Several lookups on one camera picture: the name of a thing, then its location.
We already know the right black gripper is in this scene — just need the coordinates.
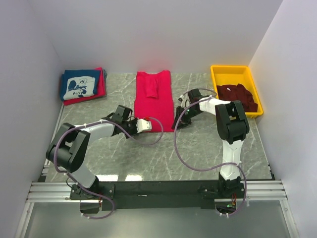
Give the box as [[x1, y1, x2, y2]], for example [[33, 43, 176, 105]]
[[171, 106, 203, 131]]

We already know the bright red t-shirt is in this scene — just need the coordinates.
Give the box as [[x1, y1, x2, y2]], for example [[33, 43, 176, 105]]
[[134, 70, 174, 132]]

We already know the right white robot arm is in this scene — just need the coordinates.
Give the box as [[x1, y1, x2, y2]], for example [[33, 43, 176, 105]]
[[172, 88, 250, 198]]

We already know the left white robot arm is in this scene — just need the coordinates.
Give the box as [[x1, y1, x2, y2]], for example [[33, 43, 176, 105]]
[[46, 105, 141, 199]]

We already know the folded red t-shirt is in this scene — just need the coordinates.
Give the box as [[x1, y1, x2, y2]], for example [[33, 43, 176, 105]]
[[63, 67, 107, 106]]

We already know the dark maroon t-shirt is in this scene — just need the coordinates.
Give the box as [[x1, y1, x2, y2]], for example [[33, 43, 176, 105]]
[[216, 84, 258, 113]]

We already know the yellow plastic bin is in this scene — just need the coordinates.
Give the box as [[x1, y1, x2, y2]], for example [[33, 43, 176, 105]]
[[210, 65, 264, 119]]

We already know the folded blue printed t-shirt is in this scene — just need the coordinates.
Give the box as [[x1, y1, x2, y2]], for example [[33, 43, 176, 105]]
[[59, 69, 101, 101]]

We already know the black base bar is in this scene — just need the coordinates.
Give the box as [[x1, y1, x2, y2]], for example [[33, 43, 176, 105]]
[[69, 180, 248, 211]]

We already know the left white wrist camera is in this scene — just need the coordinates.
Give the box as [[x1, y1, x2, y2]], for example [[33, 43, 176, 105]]
[[137, 119, 152, 133]]

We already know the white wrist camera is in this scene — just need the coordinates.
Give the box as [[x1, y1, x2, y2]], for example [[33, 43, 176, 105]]
[[178, 93, 190, 108], [137, 119, 152, 133]]

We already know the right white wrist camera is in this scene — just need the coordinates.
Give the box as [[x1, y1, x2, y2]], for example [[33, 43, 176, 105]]
[[178, 93, 190, 108]]

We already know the aluminium rail frame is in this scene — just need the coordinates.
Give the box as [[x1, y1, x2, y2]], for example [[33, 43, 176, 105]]
[[13, 158, 300, 238]]

